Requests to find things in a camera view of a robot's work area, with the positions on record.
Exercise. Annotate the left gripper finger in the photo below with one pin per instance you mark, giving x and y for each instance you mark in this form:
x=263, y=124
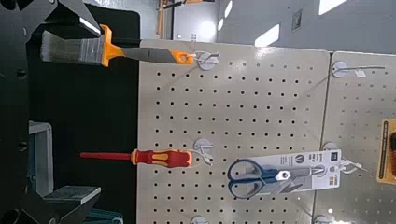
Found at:
x=71, y=199
x=77, y=18

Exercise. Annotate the orange grey paint brush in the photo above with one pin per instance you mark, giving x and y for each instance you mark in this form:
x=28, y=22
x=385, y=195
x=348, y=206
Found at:
x=93, y=49

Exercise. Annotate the red yellow screwdriver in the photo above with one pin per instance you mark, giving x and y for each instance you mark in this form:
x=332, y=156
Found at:
x=162, y=158

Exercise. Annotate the white pegboard hook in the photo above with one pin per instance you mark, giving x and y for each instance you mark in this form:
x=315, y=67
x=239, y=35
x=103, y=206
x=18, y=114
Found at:
x=320, y=220
x=199, y=220
x=330, y=146
x=339, y=69
x=202, y=144
x=205, y=62

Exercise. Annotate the beige pegboard panel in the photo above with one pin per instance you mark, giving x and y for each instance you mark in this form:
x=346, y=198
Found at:
x=249, y=109
x=355, y=109

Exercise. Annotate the blue scissors on card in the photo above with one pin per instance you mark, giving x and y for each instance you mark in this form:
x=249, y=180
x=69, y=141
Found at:
x=280, y=175

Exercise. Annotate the orange carded brush package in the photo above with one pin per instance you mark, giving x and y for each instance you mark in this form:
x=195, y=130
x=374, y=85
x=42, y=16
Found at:
x=386, y=149

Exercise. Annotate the grey wall plate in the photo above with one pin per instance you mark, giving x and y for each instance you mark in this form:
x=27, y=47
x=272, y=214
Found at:
x=296, y=20

